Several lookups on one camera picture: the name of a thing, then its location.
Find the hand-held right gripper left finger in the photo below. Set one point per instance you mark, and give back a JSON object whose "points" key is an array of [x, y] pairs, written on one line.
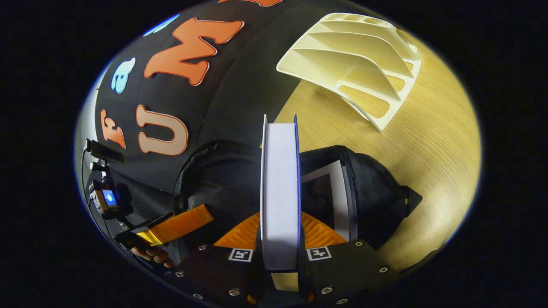
{"points": [[214, 273]]}

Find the black schoolbag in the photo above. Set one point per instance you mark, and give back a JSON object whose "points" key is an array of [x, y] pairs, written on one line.
{"points": [[376, 192]]}

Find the dark blue spine book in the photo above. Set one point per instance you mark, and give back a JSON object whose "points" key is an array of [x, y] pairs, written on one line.
{"points": [[280, 192]]}

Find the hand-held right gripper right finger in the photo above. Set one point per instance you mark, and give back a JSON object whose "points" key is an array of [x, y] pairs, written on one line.
{"points": [[342, 269]]}

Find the portrait cover book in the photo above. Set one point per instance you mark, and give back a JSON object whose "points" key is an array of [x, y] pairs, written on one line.
{"points": [[338, 201]]}

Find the white plastic bookshelf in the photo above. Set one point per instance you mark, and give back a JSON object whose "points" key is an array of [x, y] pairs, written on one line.
{"points": [[342, 60]]}

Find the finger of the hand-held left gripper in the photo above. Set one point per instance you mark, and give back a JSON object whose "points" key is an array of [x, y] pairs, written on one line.
{"points": [[180, 224]]}

